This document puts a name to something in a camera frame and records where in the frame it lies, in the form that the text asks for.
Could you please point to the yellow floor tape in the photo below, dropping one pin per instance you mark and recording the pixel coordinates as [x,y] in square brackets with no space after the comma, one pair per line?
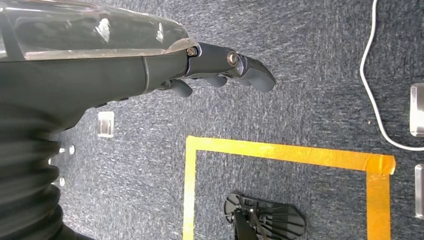
[281,152]

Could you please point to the black ribbed plastic foot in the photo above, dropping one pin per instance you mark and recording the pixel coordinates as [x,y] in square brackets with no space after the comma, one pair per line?
[281,220]

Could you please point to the small clear floor plate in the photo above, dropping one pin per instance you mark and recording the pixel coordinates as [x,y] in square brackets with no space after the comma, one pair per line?
[106,125]

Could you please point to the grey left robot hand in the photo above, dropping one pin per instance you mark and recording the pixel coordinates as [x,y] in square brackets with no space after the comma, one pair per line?
[82,66]

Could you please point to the metal bolt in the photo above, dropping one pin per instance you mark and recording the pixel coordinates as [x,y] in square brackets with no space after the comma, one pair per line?
[70,150]
[61,182]

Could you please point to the ribbed grey left arm sleeve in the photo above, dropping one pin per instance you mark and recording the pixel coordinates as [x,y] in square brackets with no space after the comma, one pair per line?
[23,179]

